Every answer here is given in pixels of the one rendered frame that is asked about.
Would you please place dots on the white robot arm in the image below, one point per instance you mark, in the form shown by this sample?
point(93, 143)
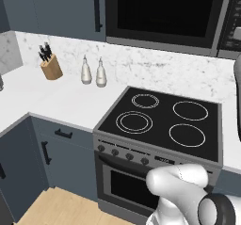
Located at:
point(175, 184)

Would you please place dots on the grey-blue base cupboard door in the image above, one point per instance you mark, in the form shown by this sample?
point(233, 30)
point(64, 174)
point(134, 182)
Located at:
point(72, 169)
point(19, 169)

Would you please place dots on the oven door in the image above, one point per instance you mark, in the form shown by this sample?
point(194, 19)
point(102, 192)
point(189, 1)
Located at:
point(125, 188)

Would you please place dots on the black built-in microwave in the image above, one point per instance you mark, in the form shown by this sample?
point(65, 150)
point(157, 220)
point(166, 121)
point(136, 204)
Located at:
point(166, 12)

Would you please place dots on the white bottle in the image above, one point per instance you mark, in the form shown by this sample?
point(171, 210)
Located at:
point(101, 75)
point(86, 73)

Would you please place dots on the black hob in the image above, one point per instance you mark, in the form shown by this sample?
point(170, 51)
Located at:
point(163, 122)

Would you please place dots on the dark oven knob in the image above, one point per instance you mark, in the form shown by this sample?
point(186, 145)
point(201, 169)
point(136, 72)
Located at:
point(129, 156)
point(144, 161)
point(115, 152)
point(101, 147)

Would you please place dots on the grey-blue drawer front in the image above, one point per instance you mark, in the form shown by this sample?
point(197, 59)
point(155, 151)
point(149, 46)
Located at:
point(78, 131)
point(228, 182)

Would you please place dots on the grey oven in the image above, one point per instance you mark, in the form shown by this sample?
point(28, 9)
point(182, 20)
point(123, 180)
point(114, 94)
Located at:
point(125, 169)

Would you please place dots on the wooden knife block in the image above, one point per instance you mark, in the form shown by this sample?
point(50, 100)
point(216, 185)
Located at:
point(52, 68)

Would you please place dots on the grey-blue wall cupboard door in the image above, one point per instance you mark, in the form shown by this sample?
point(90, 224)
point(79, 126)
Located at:
point(62, 9)
point(17, 6)

